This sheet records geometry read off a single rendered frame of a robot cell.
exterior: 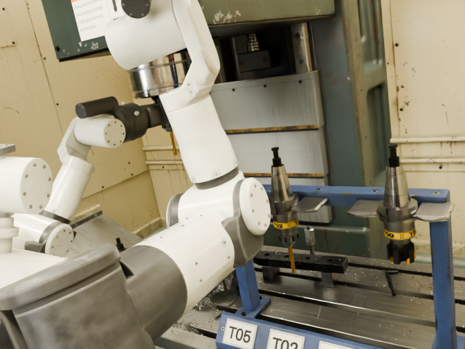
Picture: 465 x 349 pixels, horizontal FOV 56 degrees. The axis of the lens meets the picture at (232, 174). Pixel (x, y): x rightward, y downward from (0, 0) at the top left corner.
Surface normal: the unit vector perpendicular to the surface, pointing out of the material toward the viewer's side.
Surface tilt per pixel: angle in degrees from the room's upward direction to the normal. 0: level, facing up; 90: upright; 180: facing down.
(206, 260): 81
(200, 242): 50
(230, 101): 90
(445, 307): 90
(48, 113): 90
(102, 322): 70
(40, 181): 100
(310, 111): 90
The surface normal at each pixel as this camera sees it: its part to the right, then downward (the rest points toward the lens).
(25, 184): 0.99, 0.04
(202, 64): -0.15, 0.33
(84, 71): 0.82, 0.01
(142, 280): 0.58, -0.71
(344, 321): -0.17, -0.95
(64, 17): -0.55, 0.31
